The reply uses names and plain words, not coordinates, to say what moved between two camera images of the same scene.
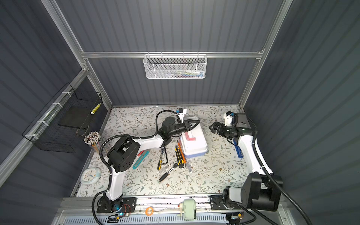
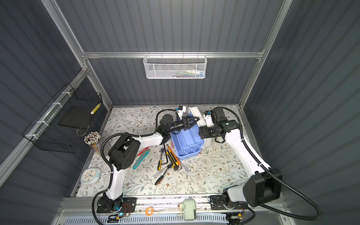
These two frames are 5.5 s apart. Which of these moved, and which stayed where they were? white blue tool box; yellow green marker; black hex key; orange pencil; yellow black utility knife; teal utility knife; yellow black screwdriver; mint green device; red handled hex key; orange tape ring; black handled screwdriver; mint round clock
Moved: white blue tool box; orange pencil; yellow black utility knife; black handled screwdriver
Stayed: teal utility knife; yellow black screwdriver; black hex key; yellow green marker; orange tape ring; red handled hex key; mint green device; mint round clock
